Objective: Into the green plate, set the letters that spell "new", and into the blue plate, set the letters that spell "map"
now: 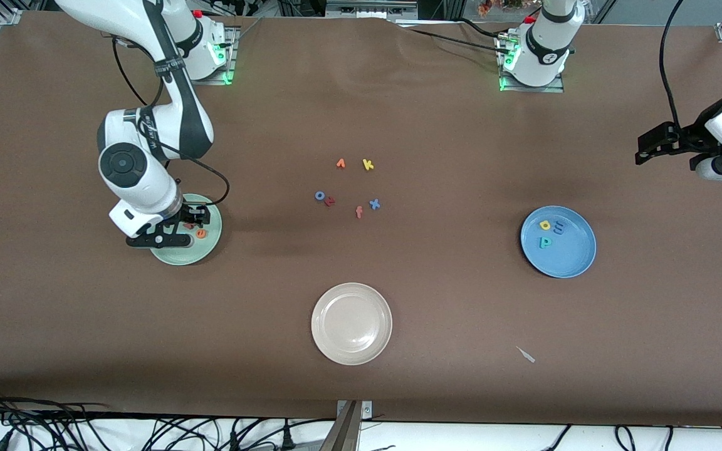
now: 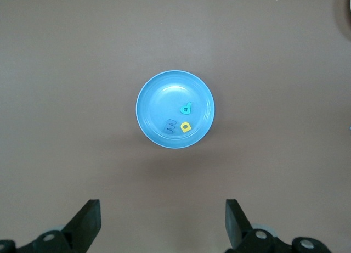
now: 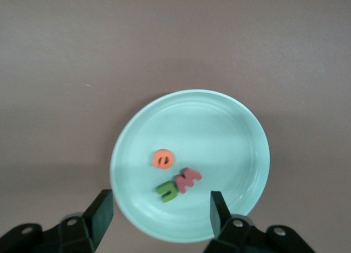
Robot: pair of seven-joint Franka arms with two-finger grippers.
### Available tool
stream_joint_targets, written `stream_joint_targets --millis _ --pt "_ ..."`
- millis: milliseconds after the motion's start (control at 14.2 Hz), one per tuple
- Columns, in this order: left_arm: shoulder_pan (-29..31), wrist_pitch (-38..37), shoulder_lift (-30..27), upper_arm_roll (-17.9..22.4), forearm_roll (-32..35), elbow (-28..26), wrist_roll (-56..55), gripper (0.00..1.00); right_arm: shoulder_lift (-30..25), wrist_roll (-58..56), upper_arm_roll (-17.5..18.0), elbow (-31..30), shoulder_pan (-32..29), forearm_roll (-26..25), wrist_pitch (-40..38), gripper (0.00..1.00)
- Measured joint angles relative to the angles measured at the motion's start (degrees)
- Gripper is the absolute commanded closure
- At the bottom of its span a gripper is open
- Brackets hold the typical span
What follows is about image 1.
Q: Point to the blue foam letter E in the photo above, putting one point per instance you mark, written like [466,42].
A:
[558,228]

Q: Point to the teal foam letter P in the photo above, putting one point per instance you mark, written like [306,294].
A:
[542,243]

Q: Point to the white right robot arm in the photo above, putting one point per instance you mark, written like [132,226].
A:
[141,169]

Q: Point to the light green plate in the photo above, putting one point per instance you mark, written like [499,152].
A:
[207,247]

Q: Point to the brown table cover sheet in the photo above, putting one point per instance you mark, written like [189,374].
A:
[85,313]

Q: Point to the blue plate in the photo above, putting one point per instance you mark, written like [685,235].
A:
[571,257]

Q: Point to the beige plate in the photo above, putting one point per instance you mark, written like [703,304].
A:
[351,324]

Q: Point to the orange red background object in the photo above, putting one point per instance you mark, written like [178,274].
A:
[486,7]

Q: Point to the small white paper scrap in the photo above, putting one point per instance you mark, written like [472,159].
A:
[526,354]

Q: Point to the metal background device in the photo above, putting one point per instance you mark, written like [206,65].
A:
[370,9]

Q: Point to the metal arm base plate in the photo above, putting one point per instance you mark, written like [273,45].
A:
[231,56]
[555,89]

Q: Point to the aluminium bracket at table edge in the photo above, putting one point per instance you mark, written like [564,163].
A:
[348,432]

